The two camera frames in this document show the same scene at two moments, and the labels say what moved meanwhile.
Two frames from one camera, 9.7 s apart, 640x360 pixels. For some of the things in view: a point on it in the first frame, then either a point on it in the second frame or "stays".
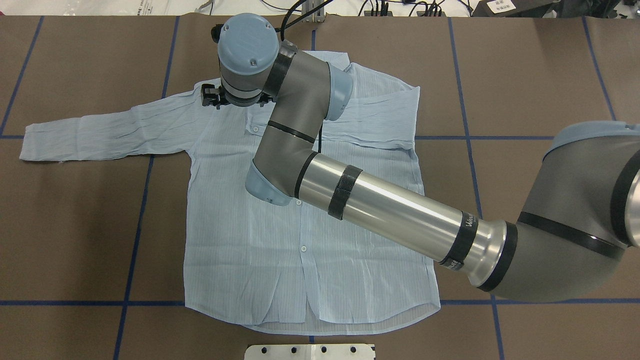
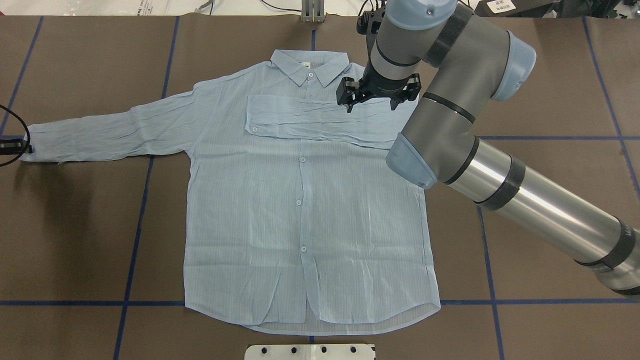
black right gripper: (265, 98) → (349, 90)
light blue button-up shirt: (282, 266) stays
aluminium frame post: (309, 5) stays
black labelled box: (511, 8) stays
